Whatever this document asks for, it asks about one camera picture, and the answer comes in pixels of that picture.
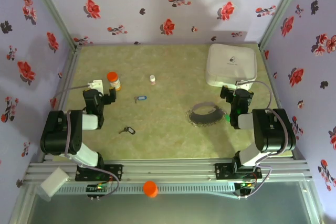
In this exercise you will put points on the green key tag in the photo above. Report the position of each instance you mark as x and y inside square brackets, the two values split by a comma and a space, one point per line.
[227, 119]

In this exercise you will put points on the metal keyring holder with rings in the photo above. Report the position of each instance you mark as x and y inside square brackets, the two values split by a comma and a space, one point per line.
[204, 116]

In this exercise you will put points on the key with black tag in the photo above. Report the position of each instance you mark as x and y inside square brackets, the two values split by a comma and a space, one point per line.
[129, 130]

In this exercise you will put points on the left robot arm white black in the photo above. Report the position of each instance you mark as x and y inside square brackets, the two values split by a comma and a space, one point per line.
[57, 134]

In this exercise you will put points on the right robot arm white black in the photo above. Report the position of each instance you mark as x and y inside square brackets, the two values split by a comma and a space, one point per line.
[273, 129]

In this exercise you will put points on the orange pill bottle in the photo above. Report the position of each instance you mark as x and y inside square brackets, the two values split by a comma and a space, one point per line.
[113, 77]

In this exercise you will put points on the white zip pouch case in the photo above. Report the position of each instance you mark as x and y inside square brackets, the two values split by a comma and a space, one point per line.
[231, 61]

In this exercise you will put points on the small white capped vial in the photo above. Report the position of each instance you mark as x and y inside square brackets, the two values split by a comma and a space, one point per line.
[152, 79]

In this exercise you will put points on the white plastic box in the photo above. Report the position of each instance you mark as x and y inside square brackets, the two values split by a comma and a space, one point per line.
[53, 183]

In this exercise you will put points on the orange plastic cap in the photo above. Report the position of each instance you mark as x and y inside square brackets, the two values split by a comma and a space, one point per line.
[150, 188]

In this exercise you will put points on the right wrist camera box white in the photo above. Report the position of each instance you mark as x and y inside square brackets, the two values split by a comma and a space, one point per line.
[242, 84]

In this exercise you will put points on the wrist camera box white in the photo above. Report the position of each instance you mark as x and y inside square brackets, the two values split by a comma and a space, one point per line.
[95, 84]
[242, 84]

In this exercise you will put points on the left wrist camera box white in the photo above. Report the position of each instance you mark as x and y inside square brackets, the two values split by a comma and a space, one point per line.
[95, 84]

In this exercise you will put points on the aluminium side rail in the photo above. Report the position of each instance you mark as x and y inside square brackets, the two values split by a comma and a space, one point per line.
[68, 72]
[271, 77]

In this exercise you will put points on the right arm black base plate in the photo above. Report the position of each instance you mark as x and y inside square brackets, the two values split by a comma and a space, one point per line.
[223, 171]

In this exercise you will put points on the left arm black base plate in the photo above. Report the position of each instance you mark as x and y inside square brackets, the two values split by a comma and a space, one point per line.
[115, 172]

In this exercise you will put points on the aluminium mounting rail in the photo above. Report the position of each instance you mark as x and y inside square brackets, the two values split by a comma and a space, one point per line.
[168, 171]

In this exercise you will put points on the aluminium frame post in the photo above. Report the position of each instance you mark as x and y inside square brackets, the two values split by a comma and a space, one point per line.
[52, 6]
[284, 6]

